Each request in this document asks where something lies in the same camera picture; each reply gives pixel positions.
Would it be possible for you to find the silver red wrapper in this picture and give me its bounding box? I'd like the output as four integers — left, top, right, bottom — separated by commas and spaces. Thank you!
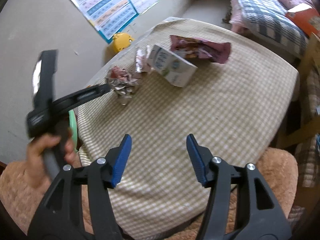
105, 66, 139, 106

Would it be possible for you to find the white milk carton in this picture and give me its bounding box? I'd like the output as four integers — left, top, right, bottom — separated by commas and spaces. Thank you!
147, 44, 197, 88

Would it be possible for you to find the purple snack bag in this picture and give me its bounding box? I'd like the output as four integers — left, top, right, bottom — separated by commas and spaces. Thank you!
170, 35, 232, 64

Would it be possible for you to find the white pink pocky wrapper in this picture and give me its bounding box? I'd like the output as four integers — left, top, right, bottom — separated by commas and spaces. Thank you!
135, 45, 151, 74

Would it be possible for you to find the green red trash bin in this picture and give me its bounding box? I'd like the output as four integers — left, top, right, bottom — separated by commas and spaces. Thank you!
68, 110, 78, 152

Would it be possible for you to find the person left hand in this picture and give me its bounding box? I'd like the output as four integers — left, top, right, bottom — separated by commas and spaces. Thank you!
25, 128, 81, 193

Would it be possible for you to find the yellow duck toy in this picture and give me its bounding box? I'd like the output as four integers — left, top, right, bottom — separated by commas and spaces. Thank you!
112, 33, 135, 54

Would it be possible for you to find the wooden chair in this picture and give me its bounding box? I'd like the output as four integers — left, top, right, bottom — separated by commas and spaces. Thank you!
276, 33, 319, 216

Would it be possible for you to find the pinyin alphabet poster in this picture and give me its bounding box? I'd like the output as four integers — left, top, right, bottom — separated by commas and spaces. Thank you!
71, 0, 138, 44

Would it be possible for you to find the checkered beige tablecloth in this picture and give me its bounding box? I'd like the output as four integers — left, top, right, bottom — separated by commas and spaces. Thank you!
78, 20, 298, 239

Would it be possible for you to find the brown shoe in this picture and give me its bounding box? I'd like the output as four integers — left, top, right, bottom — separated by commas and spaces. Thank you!
222, 6, 232, 24

